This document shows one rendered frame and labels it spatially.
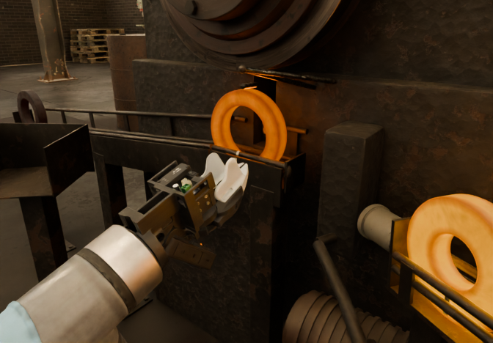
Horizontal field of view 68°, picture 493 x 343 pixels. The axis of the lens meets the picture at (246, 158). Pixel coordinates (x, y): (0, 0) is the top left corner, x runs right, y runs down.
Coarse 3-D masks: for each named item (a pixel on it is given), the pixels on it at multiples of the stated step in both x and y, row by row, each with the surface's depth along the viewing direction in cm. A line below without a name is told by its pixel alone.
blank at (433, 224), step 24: (432, 216) 45; (456, 216) 42; (480, 216) 39; (408, 240) 50; (432, 240) 46; (480, 240) 39; (432, 264) 46; (480, 264) 39; (432, 288) 46; (456, 288) 43; (480, 288) 40
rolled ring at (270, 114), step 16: (224, 96) 77; (240, 96) 75; (256, 96) 72; (224, 112) 79; (256, 112) 73; (272, 112) 71; (224, 128) 82; (272, 128) 72; (224, 144) 81; (272, 144) 73
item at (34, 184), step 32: (0, 128) 98; (32, 128) 98; (64, 128) 98; (0, 160) 101; (32, 160) 101; (64, 160) 86; (0, 192) 86; (32, 192) 84; (32, 224) 93; (32, 256) 97; (64, 256) 101
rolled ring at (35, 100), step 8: (24, 96) 141; (32, 96) 139; (24, 104) 147; (32, 104) 139; (40, 104) 140; (24, 112) 148; (40, 112) 139; (24, 120) 148; (32, 120) 150; (40, 120) 140
